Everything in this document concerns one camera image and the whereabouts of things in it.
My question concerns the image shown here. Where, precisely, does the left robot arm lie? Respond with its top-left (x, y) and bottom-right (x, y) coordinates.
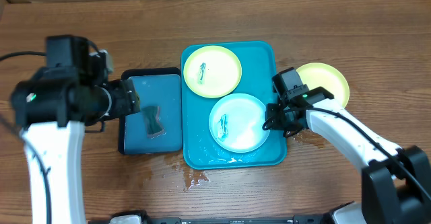
top-left (11, 35), bottom-right (140, 223)

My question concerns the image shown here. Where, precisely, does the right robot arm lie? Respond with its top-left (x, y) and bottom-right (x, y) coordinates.
top-left (262, 67), bottom-right (430, 224)

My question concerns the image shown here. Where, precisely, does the large teal serving tray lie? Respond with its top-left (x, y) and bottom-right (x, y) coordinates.
top-left (180, 41), bottom-right (288, 170)

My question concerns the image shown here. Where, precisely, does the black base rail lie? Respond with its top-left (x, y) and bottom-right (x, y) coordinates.
top-left (88, 210), bottom-right (388, 224)

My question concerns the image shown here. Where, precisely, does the small dark blue tray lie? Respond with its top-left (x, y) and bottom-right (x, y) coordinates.
top-left (118, 67), bottom-right (183, 155)

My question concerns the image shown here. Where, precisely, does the yellow-green plate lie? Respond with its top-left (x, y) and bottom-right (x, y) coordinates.
top-left (183, 45), bottom-right (242, 98)
top-left (296, 63), bottom-right (350, 108)

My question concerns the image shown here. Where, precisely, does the dark green sponge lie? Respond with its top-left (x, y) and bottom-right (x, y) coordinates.
top-left (141, 106), bottom-right (165, 139)

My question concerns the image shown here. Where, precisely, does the light blue plate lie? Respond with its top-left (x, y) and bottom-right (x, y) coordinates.
top-left (209, 93), bottom-right (270, 153)

